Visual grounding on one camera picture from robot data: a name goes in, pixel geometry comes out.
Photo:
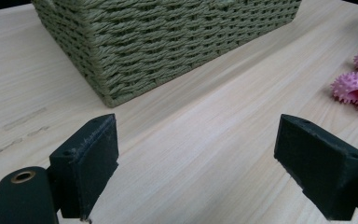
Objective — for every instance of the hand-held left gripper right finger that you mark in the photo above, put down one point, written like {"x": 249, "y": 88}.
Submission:
{"x": 318, "y": 161}

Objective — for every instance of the green woven basket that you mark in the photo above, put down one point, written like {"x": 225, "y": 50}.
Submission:
{"x": 155, "y": 43}

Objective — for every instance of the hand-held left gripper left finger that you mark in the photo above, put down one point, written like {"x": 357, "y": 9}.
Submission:
{"x": 85, "y": 168}

